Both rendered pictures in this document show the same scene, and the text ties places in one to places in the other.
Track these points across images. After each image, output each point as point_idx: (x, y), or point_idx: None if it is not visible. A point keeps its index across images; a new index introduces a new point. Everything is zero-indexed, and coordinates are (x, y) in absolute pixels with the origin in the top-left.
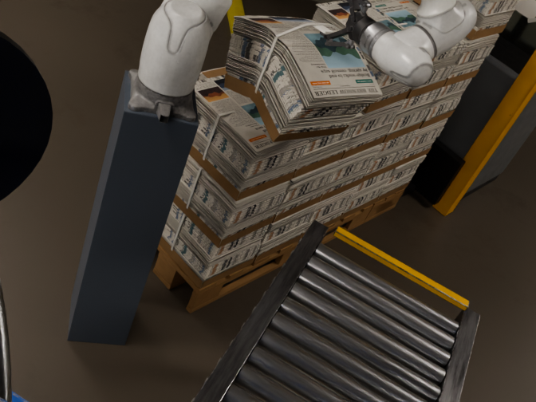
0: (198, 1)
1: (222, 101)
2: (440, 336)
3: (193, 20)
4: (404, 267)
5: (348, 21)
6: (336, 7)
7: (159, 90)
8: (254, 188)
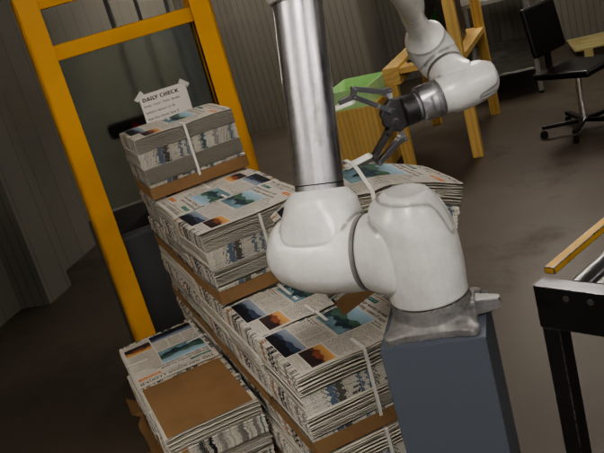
0: (353, 205)
1: (332, 347)
2: None
3: (427, 186)
4: (590, 232)
5: (386, 119)
6: (201, 225)
7: (465, 288)
8: None
